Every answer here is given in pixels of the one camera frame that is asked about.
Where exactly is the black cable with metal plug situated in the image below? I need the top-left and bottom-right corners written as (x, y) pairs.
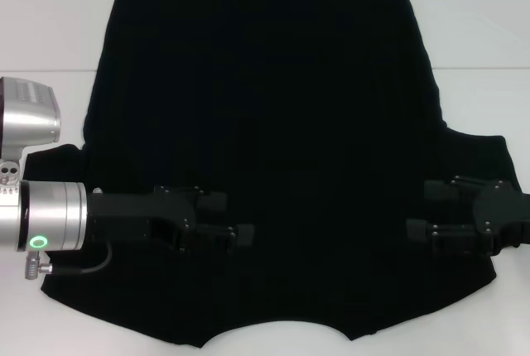
top-left (24, 239), bottom-right (113, 281)

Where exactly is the black printed t-shirt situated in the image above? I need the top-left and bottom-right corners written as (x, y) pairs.
top-left (18, 0), bottom-right (523, 337)

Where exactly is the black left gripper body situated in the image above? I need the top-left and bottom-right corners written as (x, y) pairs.
top-left (84, 184), bottom-right (200, 253)

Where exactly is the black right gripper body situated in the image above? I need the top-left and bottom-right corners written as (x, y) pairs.
top-left (475, 180), bottom-right (530, 257)

